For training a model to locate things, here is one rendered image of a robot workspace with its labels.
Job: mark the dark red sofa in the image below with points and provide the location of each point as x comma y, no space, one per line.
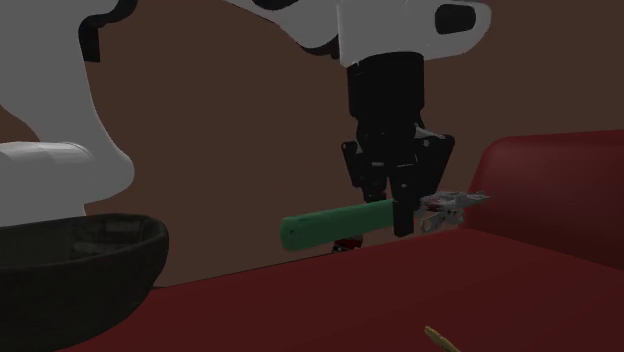
487,282

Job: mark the yellow thin stick object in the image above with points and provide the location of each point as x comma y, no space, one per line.
441,340

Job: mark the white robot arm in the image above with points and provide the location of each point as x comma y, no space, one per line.
53,97

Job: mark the small red black object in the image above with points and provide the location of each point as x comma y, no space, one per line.
347,242

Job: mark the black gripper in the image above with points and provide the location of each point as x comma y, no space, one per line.
385,97

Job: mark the black bowl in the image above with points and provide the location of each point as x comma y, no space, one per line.
73,278

